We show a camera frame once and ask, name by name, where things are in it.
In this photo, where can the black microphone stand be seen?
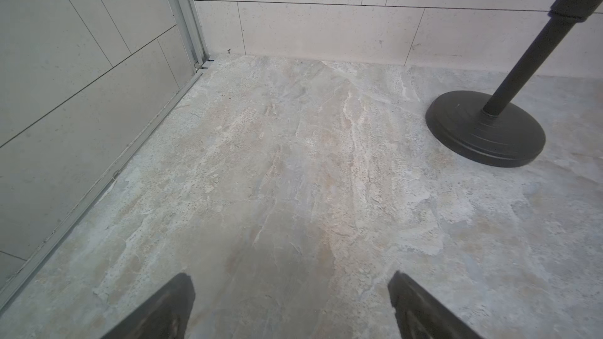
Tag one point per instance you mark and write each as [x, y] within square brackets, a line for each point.
[489, 129]

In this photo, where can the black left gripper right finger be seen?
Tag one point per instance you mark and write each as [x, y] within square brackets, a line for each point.
[420, 315]

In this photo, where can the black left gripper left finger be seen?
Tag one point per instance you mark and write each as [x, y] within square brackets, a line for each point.
[164, 315]

